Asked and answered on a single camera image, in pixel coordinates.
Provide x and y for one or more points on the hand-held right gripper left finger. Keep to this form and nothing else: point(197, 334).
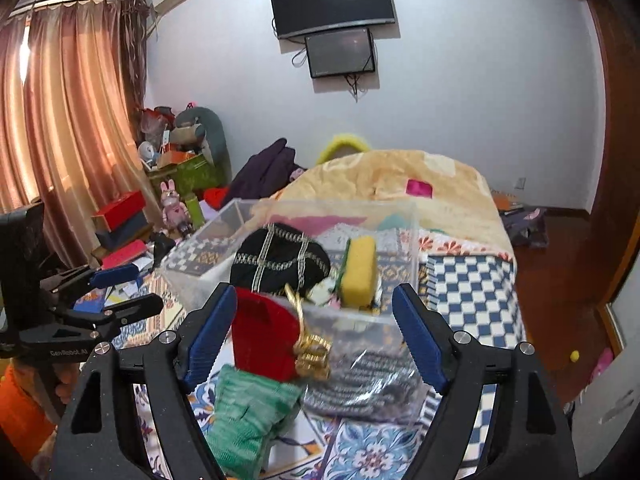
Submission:
point(209, 336)

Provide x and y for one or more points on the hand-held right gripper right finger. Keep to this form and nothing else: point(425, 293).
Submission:
point(419, 341)

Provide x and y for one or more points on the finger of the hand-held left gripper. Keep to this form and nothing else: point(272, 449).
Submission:
point(116, 275)
point(131, 310)

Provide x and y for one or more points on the red fabric pouch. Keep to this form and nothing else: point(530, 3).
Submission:
point(262, 332)

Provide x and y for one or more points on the clear plastic storage box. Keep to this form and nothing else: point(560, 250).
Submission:
point(210, 260)

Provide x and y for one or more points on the gold tassel ornament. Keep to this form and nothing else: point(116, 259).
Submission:
point(311, 357)

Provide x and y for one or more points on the person's left hand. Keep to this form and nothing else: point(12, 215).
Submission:
point(66, 381)

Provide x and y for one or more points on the flat red box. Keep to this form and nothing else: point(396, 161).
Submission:
point(125, 254)

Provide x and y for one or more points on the dark grey flat box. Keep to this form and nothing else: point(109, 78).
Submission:
point(125, 232)

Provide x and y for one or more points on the red gift box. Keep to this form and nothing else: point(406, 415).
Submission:
point(120, 207)

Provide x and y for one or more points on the grey striped cloth in bag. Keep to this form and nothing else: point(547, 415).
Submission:
point(360, 385)

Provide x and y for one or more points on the pink rabbit toy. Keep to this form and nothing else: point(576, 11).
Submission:
point(175, 210)

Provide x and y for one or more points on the yellow sponge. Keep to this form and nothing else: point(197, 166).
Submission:
point(360, 272)

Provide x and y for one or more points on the green knitted cloth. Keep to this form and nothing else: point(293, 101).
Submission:
point(245, 420)

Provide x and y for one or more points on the black patterned knit hat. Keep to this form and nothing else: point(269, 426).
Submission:
point(272, 262)

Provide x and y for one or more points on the small floral white cloth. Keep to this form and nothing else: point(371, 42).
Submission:
point(326, 292)

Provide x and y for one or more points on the red cloth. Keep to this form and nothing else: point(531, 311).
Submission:
point(217, 199)

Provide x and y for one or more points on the orange box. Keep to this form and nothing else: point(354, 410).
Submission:
point(172, 156)

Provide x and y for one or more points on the green cardboard box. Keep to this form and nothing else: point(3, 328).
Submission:
point(200, 172)

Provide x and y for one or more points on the pink brown curtain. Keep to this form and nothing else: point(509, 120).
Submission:
point(65, 125)

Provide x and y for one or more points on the clothes pile on floor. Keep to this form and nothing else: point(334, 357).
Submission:
point(525, 222)

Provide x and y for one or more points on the beige fleece blanket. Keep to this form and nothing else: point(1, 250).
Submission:
point(400, 175)

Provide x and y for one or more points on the grey plush cushion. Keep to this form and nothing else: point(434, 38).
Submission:
point(210, 132)

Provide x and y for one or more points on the dark purple clothing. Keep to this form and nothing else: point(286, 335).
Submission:
point(265, 167)

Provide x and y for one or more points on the pink toy on floor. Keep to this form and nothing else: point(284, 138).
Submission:
point(601, 362)

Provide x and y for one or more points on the white cabinet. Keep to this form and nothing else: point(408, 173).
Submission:
point(615, 385)

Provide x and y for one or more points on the yellow fuzzy plush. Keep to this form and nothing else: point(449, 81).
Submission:
point(345, 141)

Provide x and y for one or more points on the wall power outlet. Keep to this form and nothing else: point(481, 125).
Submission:
point(520, 182)

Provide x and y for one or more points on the brown wooden door frame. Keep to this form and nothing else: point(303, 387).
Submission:
point(607, 160)

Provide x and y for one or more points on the small black wall monitor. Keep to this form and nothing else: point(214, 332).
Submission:
point(340, 52)

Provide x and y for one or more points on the large black wall television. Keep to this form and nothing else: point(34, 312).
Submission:
point(332, 0)

